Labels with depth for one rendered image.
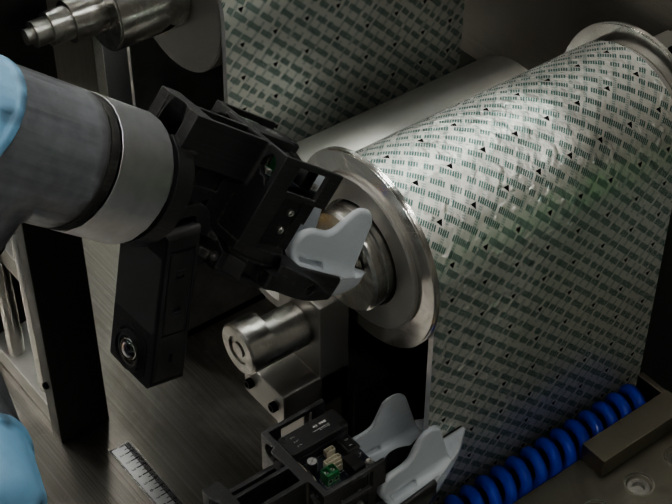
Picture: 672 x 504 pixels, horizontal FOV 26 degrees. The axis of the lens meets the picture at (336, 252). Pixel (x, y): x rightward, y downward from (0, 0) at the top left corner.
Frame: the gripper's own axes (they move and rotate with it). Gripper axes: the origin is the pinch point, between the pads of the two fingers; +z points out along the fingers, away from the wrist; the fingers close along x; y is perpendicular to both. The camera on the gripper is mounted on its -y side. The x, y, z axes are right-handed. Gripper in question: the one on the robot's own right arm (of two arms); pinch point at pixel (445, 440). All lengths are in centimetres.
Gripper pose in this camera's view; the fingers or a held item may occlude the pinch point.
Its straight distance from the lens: 108.1
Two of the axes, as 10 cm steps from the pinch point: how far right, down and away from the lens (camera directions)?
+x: -6.1, -5.2, 6.0
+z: 7.9, -4.0, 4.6
